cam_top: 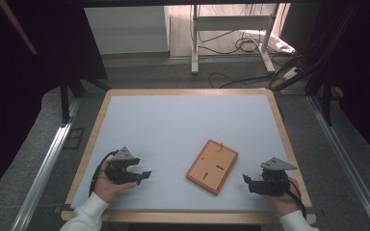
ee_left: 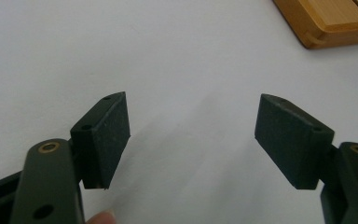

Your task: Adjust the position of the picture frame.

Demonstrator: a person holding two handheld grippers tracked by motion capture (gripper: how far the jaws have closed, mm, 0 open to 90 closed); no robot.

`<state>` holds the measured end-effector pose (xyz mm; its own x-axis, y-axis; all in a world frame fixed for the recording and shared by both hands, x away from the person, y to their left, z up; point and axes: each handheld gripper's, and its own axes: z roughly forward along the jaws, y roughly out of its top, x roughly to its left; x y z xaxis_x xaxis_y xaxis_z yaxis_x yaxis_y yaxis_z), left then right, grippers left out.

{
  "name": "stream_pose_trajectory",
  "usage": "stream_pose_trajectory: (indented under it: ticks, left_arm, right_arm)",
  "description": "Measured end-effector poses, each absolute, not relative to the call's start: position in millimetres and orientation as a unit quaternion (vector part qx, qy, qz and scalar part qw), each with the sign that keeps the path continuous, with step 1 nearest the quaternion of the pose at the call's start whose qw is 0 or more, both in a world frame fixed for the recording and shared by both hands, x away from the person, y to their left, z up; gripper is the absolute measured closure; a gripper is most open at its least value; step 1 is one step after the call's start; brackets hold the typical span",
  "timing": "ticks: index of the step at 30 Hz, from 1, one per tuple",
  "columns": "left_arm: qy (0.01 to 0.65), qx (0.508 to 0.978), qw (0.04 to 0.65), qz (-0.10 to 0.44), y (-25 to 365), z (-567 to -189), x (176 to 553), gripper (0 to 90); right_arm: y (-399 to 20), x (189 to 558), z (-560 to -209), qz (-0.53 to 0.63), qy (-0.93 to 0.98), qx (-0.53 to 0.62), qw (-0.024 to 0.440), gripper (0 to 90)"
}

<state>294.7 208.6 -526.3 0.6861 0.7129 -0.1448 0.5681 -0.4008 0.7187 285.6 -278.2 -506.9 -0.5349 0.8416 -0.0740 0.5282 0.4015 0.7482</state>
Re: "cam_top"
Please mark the black metal stand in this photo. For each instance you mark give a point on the black metal stand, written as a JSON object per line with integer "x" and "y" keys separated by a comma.
{"x": 65, "y": 99}
{"x": 327, "y": 96}

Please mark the white power strip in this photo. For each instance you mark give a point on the white power strip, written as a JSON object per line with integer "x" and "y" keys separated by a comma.
{"x": 291, "y": 73}

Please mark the orange wooden box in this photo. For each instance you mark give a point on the orange wooden box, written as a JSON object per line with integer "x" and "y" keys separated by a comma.
{"x": 212, "y": 166}

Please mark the person's right hand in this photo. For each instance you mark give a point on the person's right hand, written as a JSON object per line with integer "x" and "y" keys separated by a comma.
{"x": 284, "y": 203}

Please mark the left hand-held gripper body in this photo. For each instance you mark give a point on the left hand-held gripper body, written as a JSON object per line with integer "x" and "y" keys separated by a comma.
{"x": 118, "y": 168}

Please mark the white metal desk frame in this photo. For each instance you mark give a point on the white metal desk frame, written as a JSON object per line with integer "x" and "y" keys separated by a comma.
{"x": 231, "y": 23}

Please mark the white table mat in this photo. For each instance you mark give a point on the white table mat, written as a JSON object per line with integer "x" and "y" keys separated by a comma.
{"x": 173, "y": 112}

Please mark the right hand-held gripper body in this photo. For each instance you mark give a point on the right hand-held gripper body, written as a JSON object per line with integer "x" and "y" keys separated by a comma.
{"x": 274, "y": 184}

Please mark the person's left hand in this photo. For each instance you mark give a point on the person's left hand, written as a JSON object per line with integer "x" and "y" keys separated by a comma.
{"x": 107, "y": 187}

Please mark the wooden bar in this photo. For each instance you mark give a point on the wooden bar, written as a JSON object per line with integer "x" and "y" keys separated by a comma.
{"x": 16, "y": 25}

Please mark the aluminium rail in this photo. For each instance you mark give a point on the aluminium rail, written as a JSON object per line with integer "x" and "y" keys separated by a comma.
{"x": 347, "y": 160}
{"x": 41, "y": 174}

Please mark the white cabinet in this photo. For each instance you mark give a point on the white cabinet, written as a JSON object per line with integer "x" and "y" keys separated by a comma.
{"x": 125, "y": 30}

